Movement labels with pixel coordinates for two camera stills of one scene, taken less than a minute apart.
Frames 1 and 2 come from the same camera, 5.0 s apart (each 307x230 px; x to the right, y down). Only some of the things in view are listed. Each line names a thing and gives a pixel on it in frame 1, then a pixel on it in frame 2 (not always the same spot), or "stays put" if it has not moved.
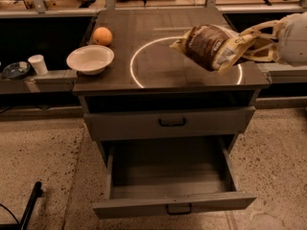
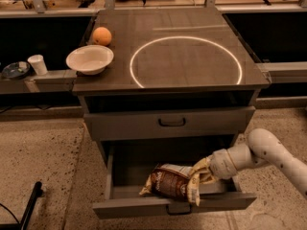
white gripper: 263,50 -> 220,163
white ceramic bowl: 90,59 stays put
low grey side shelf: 59,80 stays put
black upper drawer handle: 172,125 stays put
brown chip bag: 214,47 -> 168,181
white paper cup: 38,62 stays put
